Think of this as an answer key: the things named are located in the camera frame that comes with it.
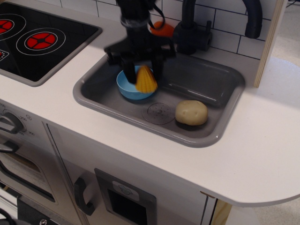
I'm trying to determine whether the grey oven door handle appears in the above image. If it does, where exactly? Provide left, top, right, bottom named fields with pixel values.
left=0, top=139, right=19, bottom=153

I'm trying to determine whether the wooden side panel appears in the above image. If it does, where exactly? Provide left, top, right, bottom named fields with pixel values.
left=253, top=0, right=287, bottom=88

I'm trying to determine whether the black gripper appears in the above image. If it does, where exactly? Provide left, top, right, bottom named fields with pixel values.
left=104, top=25, right=176, bottom=84

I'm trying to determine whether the black cabinet door handle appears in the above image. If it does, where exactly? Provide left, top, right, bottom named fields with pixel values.
left=74, top=177, right=96, bottom=216

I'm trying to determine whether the grey oven knob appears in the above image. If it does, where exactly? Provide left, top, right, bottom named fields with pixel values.
left=0, top=112, right=24, bottom=134

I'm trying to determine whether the grey toy sink basin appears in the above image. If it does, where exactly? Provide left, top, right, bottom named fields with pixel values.
left=73, top=53, right=245, bottom=148

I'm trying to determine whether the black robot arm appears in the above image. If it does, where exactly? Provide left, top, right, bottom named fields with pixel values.
left=104, top=0, right=176, bottom=84

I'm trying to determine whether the beige toy potato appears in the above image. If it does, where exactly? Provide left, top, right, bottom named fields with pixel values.
left=175, top=100, right=208, bottom=126

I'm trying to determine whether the black toy faucet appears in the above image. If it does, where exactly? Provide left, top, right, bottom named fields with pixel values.
left=173, top=0, right=263, bottom=55

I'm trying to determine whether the black toy stove top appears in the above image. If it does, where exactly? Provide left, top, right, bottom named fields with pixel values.
left=0, top=2, right=102, bottom=87

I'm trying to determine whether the yellow toy corn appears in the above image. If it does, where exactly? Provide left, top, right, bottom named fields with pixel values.
left=135, top=65, right=158, bottom=94

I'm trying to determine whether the black cable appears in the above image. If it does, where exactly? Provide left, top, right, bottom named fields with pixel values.
left=0, top=207, right=19, bottom=225

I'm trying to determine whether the blue plastic bowl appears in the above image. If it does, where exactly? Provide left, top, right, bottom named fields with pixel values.
left=116, top=70, right=155, bottom=100

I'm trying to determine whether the orange toy vegetable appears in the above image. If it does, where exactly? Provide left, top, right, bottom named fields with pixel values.
left=150, top=21, right=174, bottom=38

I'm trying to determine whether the grey dispenser panel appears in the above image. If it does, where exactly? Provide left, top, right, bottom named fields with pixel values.
left=94, top=168, right=158, bottom=225

